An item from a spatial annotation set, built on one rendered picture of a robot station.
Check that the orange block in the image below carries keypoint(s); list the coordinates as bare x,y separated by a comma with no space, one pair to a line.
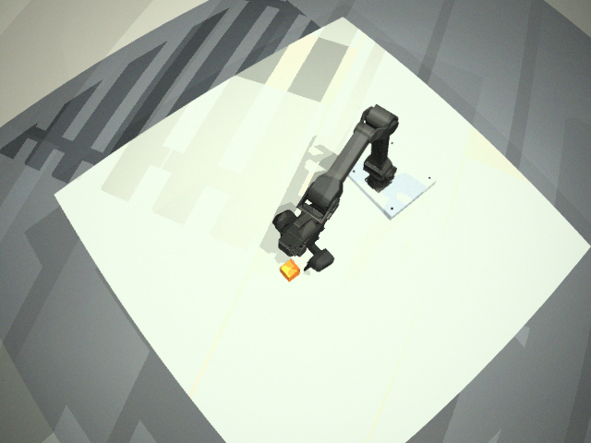
290,270

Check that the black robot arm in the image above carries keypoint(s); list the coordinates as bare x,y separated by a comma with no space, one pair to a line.
324,194

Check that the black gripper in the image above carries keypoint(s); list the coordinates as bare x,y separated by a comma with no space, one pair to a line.
321,259

